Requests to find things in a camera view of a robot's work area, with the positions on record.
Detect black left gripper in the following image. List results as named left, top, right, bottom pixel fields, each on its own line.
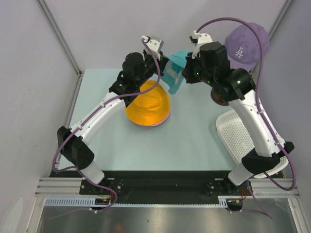
left=135, top=48, right=168, bottom=86

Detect teal cap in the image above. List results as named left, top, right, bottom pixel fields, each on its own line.
left=161, top=50, right=189, bottom=95

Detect yellow hat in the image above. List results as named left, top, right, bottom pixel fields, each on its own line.
left=125, top=84, right=171, bottom=127

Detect purple baseball cap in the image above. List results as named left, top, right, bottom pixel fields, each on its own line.
left=225, top=24, right=260, bottom=71

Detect pink bucket hat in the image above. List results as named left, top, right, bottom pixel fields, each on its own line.
left=148, top=112, right=171, bottom=127

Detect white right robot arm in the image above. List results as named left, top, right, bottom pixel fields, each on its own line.
left=182, top=42, right=294, bottom=195

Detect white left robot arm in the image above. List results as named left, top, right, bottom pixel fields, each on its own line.
left=57, top=51, right=168, bottom=194

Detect white perforated plastic basket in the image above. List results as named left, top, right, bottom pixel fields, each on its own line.
left=215, top=110, right=290, bottom=180

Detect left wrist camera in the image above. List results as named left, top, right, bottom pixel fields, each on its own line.
left=141, top=35, right=164, bottom=61

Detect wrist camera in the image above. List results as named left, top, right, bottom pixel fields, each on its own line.
left=141, top=35, right=164, bottom=61
left=190, top=31, right=213, bottom=59

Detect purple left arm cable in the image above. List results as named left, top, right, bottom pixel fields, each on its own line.
left=46, top=40, right=162, bottom=220

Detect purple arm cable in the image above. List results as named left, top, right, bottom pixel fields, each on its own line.
left=46, top=40, right=162, bottom=220
left=196, top=17, right=297, bottom=219

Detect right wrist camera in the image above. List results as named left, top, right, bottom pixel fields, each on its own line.
left=190, top=31, right=213, bottom=59

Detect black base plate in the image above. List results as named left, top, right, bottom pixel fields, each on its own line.
left=50, top=169, right=284, bottom=205

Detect white slotted cable duct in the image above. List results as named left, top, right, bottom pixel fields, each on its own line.
left=44, top=197, right=227, bottom=208

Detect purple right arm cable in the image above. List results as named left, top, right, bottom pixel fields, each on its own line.
left=196, top=17, right=297, bottom=219

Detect aluminium frame rail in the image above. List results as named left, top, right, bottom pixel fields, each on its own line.
left=35, top=0, right=83, bottom=195

